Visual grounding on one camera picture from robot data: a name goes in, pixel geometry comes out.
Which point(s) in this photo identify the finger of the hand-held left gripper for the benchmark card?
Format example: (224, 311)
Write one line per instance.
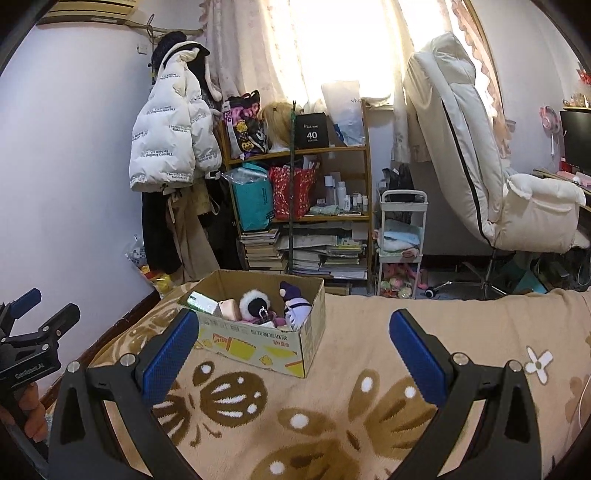
(60, 323)
(25, 302)

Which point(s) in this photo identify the wall air conditioner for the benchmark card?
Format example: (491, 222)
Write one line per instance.
(87, 11)

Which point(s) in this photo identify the beige coat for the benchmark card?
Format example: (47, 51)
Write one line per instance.
(194, 249)

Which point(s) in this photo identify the green tissue pack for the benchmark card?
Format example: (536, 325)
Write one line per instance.
(203, 302)

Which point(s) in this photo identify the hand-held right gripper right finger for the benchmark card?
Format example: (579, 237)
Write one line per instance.
(418, 360)

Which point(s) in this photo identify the red shopping bag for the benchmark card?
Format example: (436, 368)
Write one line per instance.
(293, 194)

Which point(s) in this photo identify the blonde wig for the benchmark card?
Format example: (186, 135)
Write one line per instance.
(277, 120)

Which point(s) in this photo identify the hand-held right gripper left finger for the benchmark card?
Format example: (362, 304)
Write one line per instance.
(171, 360)

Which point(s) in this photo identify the red gold snack bag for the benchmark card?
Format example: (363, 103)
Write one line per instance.
(159, 281)

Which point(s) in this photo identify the white snack bag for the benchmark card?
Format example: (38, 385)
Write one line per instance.
(136, 254)

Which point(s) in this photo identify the blue folded cloth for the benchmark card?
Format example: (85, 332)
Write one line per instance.
(401, 240)

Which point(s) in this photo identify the white paper bag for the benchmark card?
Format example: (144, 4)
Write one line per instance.
(341, 101)

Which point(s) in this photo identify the black white fluffy plush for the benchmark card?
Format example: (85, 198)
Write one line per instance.
(251, 302)

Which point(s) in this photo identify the teal shopping bag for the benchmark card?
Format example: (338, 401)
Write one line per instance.
(251, 198)

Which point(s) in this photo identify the black coat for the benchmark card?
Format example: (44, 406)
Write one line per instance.
(157, 230)

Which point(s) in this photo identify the black fur hat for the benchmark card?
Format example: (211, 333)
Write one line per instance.
(168, 39)

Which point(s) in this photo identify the black gift box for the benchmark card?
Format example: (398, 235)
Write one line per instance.
(314, 131)

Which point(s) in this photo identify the black monitor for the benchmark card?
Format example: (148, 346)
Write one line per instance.
(577, 138)

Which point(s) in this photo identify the beige printed blanket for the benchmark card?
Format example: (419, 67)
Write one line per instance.
(323, 415)

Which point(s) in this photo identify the purple plush toy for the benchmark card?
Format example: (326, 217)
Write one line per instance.
(295, 309)

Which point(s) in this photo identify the group of cosmetic bottles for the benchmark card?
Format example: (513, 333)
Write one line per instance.
(341, 194)

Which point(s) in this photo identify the white recliner chair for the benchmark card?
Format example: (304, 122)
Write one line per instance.
(452, 138)

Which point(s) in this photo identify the stack of books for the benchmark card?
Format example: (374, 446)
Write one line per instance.
(263, 251)
(328, 258)

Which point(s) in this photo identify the white trolley cart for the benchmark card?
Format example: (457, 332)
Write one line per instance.
(401, 196)

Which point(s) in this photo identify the pink desk fan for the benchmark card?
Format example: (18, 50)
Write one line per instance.
(549, 117)

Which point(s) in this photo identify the black bag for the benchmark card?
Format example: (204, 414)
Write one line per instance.
(399, 177)

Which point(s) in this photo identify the white puffer jacket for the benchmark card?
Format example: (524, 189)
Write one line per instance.
(171, 120)

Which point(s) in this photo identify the person's left hand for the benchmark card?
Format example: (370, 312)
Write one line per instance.
(33, 406)

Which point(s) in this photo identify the printed cardboard box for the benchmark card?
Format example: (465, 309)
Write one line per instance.
(258, 344)

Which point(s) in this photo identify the wooden shelf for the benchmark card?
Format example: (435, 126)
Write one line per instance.
(323, 148)

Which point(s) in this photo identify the printed tote bag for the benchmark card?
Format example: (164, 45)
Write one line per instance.
(244, 124)

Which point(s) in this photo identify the red wall decoration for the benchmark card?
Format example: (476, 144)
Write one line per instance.
(584, 74)

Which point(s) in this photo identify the pile of pink plush toys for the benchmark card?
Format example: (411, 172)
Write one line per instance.
(399, 281)

